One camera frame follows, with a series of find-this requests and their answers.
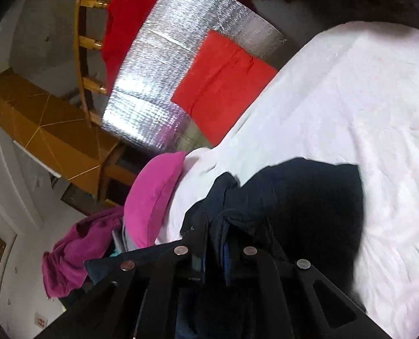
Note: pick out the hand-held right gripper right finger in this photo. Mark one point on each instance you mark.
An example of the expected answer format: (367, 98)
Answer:
(227, 257)

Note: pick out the navy puffer jacket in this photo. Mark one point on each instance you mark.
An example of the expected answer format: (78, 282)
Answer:
(301, 201)

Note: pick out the wall socket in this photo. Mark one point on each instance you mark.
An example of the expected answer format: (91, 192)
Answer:
(40, 319)

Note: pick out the wooden stair railing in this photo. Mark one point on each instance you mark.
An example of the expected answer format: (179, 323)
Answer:
(79, 42)

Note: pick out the magenta fleece garment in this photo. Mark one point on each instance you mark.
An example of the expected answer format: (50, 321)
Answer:
(75, 250)

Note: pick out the wooden pillar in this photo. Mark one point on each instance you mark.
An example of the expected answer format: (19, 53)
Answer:
(36, 120)

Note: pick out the red pillow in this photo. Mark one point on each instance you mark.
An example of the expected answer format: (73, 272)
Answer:
(220, 84)

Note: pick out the silver foil insulated box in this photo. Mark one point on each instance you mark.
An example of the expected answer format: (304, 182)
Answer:
(153, 77)

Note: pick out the pale pink blanket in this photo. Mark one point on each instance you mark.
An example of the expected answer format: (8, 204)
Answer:
(336, 113)

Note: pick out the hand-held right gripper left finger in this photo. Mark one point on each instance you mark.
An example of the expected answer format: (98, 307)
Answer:
(199, 233)

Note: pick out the red cloth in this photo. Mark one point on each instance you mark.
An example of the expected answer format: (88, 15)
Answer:
(131, 14)

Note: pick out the magenta pillow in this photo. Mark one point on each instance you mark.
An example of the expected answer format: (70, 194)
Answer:
(153, 197)

